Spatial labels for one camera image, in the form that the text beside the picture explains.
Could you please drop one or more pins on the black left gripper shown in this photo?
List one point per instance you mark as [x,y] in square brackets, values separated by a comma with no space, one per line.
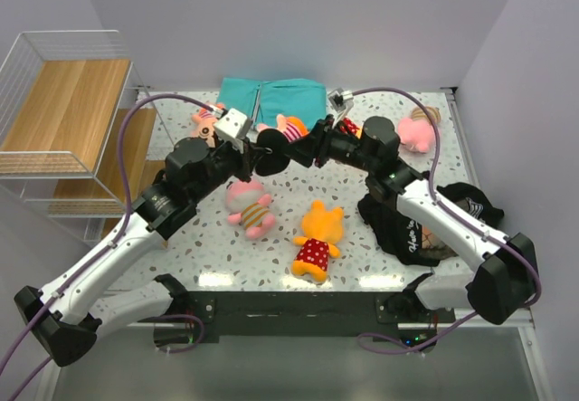
[244,158]

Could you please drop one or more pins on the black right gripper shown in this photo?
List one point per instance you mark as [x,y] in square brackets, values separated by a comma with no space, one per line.
[303,150]

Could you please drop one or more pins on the black-haired doll orange pants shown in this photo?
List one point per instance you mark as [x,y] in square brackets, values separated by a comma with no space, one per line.
[274,140]

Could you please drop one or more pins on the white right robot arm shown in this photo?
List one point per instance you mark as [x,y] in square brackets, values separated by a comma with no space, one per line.
[503,276]

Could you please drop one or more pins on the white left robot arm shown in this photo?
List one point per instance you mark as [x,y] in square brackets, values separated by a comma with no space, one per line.
[68,315]

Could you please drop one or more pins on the face-up doll orange hat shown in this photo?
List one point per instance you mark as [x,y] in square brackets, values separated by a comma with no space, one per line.
[204,120]

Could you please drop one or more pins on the orange bear polka dress back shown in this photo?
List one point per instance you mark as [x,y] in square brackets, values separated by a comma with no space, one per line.
[349,127]

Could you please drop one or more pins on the orange bear polka dress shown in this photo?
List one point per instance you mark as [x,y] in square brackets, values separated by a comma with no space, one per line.
[349,127]
[322,229]

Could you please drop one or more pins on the folded teal cloth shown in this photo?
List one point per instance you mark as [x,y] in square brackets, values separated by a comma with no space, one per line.
[263,101]

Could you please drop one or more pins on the pink pig striped shirt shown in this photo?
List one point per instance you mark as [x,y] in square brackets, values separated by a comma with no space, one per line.
[249,207]

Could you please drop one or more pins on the orange bear polka dress front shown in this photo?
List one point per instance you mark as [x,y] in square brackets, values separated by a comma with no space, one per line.
[322,229]

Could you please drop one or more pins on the pink pig toy far right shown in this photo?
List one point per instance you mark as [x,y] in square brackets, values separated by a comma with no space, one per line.
[416,132]

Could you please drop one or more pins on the black printed garment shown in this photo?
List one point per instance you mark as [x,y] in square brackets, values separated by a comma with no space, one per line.
[413,244]

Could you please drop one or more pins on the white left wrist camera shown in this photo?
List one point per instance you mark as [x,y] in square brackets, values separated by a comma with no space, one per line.
[233,124]

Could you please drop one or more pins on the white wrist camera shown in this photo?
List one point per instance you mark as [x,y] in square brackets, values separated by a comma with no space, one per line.
[233,124]
[341,102]

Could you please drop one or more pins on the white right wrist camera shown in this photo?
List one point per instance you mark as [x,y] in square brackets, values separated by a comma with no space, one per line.
[341,102]

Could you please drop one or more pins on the white wire wooden shelf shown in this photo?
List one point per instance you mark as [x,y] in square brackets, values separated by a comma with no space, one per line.
[73,147]

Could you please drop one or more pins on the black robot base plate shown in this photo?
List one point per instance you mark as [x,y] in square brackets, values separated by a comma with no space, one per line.
[297,314]

